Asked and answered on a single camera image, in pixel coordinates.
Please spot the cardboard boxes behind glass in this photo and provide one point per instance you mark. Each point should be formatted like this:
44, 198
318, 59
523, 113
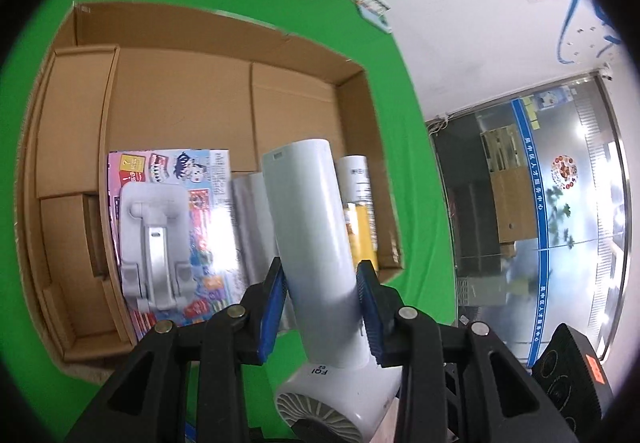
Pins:
512, 203

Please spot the colourful printed toy box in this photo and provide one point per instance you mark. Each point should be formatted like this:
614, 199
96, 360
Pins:
210, 233

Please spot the white folding phone stand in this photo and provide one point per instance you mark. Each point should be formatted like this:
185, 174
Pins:
155, 243

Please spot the glass door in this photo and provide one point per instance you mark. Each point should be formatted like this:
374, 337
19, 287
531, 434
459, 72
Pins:
575, 273

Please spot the white hair dryer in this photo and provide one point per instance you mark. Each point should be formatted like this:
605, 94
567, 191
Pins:
310, 223

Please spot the white and yellow tube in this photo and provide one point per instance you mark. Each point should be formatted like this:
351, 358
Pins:
361, 233

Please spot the cardboard box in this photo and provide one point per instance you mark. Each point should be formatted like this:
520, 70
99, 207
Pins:
175, 98

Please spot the white printed packet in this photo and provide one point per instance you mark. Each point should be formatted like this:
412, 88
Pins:
370, 5

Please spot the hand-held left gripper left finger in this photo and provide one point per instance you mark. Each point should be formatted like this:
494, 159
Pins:
270, 318

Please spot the white plastic bottle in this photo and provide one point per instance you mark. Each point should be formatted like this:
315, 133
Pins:
352, 178

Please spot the silver foil packet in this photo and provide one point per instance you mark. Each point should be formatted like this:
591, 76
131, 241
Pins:
250, 223

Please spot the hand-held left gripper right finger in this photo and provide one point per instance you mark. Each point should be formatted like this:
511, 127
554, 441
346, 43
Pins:
371, 323

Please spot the green table cloth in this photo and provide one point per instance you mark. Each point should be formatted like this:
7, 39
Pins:
405, 158

